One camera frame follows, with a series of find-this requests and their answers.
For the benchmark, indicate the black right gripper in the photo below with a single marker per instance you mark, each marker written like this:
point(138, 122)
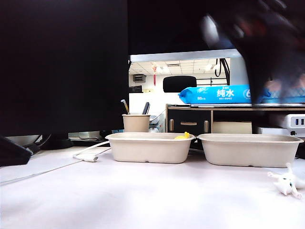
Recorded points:
point(269, 43)

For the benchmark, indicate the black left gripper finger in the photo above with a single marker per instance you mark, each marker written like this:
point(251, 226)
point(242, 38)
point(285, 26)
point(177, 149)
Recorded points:
point(12, 152)

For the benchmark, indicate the yellow duck doll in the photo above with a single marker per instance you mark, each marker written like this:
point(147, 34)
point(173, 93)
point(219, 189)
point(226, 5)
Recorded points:
point(182, 136)

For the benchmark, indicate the small white cat doll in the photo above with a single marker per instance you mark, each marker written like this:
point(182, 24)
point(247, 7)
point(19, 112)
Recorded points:
point(286, 183)

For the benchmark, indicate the flat white box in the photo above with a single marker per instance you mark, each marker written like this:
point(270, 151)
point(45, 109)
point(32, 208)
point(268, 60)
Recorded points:
point(269, 130)

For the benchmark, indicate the beige cardboard box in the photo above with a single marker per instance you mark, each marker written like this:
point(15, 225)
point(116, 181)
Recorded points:
point(232, 127)

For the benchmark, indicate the beige paper box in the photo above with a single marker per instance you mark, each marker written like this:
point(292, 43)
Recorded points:
point(250, 151)
point(147, 149)

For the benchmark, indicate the silver flat laptop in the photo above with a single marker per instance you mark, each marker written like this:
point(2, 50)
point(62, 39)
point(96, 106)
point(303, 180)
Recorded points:
point(238, 105)

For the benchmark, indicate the pink tissue pack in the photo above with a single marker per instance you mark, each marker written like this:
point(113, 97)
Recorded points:
point(290, 91)

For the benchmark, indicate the blue wet wipes pack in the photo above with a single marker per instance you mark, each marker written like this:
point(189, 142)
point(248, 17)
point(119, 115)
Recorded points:
point(214, 94)

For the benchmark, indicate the black monitor stand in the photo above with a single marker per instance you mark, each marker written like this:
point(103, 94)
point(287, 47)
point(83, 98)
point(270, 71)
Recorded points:
point(59, 143)

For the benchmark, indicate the wooden desk shelf organizer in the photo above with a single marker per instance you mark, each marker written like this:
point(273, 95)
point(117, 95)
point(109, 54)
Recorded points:
point(188, 119)

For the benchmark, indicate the black office chair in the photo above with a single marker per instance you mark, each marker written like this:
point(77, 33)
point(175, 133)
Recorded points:
point(178, 83)

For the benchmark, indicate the large black computer monitor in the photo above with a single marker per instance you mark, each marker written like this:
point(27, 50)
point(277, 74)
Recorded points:
point(59, 71)

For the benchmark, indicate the red hanging ornament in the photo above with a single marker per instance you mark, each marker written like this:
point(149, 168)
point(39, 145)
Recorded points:
point(155, 69)

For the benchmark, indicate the black monitor with silver bezel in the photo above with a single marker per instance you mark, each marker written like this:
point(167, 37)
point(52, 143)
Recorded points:
point(166, 23)

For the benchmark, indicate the black marker pen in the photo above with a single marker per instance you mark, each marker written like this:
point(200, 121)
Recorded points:
point(146, 108)

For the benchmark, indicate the silver tipped pen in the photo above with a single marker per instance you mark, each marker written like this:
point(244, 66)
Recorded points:
point(125, 107)

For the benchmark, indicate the beige paper cup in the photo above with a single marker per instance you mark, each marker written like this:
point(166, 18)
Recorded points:
point(137, 122)

